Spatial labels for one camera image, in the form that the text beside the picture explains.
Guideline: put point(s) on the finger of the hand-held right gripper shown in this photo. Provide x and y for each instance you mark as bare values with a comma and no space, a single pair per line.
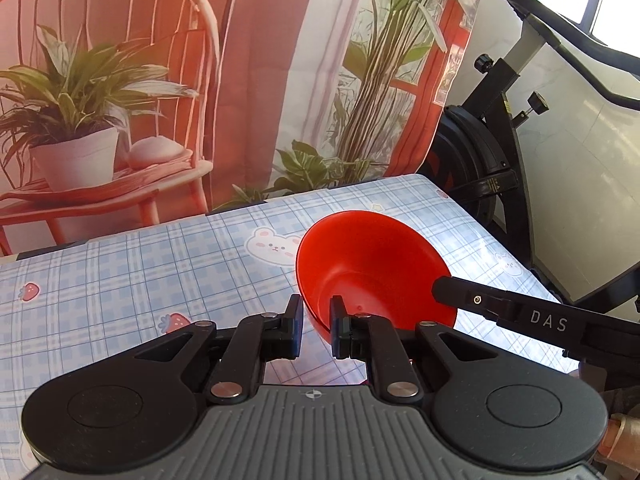
530,317

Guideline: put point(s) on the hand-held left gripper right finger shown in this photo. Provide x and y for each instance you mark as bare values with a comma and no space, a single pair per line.
335,335

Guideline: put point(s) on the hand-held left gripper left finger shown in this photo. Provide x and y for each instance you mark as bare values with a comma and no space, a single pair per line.
299,330

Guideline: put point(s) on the red plastic bowl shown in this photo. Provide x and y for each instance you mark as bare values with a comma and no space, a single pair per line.
370,260

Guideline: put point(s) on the plaid printed tablecloth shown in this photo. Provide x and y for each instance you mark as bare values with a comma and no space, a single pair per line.
150,270

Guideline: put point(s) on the black exercise bike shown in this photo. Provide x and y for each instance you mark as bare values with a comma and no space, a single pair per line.
470,160

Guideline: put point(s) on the printed backdrop cloth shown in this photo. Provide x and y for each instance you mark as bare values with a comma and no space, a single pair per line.
250,60

